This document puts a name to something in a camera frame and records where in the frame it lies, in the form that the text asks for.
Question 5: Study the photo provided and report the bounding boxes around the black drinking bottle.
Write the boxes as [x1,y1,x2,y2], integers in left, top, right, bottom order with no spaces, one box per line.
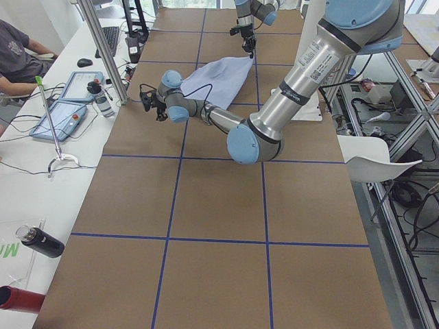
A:
[16,226,64,258]

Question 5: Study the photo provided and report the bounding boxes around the red fire extinguisher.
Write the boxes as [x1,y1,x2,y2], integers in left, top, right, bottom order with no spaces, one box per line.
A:
[1,286,45,314]

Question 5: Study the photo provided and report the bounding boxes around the seated person grey shirt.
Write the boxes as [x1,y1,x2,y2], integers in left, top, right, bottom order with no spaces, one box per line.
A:
[1,21,58,96]

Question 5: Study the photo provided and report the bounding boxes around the white plastic chair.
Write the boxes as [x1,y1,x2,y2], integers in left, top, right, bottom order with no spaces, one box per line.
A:
[337,135,422,183]

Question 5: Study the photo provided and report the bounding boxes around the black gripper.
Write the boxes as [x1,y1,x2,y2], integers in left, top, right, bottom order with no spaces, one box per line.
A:
[150,91,168,121]
[237,24,257,59]

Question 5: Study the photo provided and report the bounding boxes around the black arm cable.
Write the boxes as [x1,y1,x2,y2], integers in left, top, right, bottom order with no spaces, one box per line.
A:
[179,84,212,114]

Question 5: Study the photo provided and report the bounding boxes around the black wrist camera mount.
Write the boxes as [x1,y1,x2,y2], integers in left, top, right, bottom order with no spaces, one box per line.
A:
[229,26,241,36]
[139,83,156,112]

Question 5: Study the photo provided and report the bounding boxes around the teach pendant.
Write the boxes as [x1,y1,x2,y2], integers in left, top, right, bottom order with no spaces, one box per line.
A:
[29,101,87,142]
[58,71,104,103]

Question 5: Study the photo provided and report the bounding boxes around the light blue striped shirt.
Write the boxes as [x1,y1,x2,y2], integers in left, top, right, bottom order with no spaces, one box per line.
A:
[181,56,253,110]

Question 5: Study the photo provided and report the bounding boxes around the green tipped metal stand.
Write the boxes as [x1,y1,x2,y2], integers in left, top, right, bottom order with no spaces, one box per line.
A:
[35,75,80,177]

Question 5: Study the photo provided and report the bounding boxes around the black keyboard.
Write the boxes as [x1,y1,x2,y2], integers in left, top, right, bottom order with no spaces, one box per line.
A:
[102,26,120,57]

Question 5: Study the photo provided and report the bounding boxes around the upper teach pendant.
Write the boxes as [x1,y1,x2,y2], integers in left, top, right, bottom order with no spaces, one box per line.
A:
[58,71,104,103]

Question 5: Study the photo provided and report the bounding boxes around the lower teach pendant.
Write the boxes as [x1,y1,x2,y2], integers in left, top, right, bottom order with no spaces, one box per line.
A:
[29,101,87,142]

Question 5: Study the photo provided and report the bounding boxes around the clear plastic bottle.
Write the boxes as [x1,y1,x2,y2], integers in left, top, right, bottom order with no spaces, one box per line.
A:
[86,80,115,118]

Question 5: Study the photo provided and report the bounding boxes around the aluminium frame post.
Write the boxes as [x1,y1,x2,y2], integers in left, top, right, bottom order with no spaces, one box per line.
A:
[77,0,128,105]

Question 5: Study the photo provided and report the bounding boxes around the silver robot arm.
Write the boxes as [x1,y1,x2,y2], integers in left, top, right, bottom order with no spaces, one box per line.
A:
[141,1,405,165]
[229,0,281,58]

